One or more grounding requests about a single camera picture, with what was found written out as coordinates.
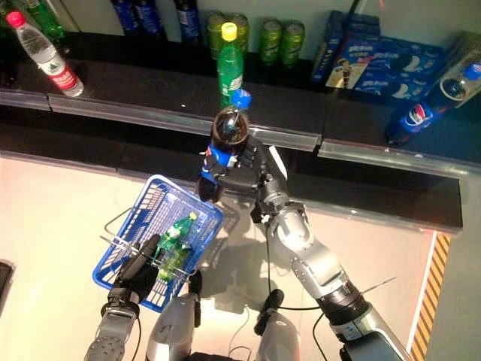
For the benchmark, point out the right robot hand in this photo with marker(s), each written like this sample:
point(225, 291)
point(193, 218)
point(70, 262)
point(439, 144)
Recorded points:
point(244, 178)

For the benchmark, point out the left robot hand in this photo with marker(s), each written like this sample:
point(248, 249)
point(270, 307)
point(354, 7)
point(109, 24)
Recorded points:
point(137, 278)

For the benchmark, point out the blue plastic shopping basket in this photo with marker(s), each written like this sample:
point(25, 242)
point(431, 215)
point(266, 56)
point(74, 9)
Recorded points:
point(109, 270)

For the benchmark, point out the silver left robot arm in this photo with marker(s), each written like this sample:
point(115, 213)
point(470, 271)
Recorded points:
point(112, 331)

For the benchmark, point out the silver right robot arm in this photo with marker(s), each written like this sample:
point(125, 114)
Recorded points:
point(312, 244)

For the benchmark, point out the silver left robot leg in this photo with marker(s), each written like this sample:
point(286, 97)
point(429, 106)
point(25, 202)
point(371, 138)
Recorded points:
point(169, 323)

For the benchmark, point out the silver robot leg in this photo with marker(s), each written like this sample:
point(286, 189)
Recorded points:
point(169, 323)
point(278, 331)

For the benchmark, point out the black cabinet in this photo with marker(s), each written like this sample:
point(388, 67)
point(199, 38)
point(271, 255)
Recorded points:
point(5, 289)

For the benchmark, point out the black store shelf unit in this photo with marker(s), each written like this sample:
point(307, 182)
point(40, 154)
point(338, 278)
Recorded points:
point(150, 82)

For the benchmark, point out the silver right robot leg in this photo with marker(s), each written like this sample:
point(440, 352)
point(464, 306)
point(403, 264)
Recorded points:
point(278, 331)

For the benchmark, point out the narrow blue cookie box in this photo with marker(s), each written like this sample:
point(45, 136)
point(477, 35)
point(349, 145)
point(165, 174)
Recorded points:
point(327, 45)

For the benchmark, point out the blue Oreo cookie box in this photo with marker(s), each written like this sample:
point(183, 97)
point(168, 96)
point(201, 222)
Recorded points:
point(387, 67)

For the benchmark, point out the yellow black hazard tape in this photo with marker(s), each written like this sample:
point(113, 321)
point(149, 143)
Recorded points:
point(432, 286)

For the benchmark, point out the clear water bottle red label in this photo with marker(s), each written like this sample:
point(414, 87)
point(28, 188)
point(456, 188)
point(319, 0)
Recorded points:
point(49, 60)

